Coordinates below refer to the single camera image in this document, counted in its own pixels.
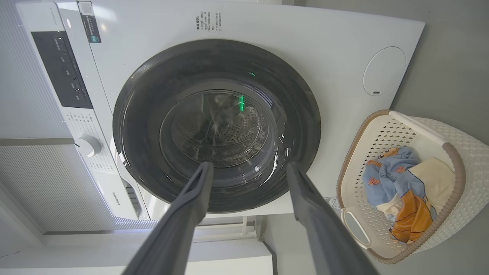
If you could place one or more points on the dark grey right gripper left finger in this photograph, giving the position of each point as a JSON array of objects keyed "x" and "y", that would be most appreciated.
[{"x": 172, "y": 236}]

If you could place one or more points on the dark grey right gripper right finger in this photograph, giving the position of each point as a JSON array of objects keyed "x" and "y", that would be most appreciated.
[{"x": 328, "y": 240}]

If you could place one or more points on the blue garment with orange prints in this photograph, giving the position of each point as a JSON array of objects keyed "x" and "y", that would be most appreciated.
[{"x": 386, "y": 175}]

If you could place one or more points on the cream cartoon print garment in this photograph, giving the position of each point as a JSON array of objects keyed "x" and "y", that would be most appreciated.
[{"x": 435, "y": 179}]

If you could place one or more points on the round dark washing machine door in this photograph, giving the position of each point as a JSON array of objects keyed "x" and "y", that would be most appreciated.
[{"x": 153, "y": 99}]

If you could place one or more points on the white control dial knob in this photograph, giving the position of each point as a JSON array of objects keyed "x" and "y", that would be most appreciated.
[{"x": 88, "y": 146}]

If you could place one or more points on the white front-load washing machine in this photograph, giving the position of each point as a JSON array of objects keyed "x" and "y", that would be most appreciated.
[{"x": 305, "y": 34}]

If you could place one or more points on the blue energy label sticker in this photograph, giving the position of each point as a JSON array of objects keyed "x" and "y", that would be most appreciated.
[{"x": 332, "y": 202}]

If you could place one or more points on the cream perforated laundry basket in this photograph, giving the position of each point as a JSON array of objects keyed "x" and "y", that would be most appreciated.
[{"x": 470, "y": 160}]

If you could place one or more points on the round white filter cover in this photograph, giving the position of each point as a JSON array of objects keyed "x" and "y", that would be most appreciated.
[{"x": 384, "y": 70}]

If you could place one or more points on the black label sticker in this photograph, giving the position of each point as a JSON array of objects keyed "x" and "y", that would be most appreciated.
[{"x": 89, "y": 23}]

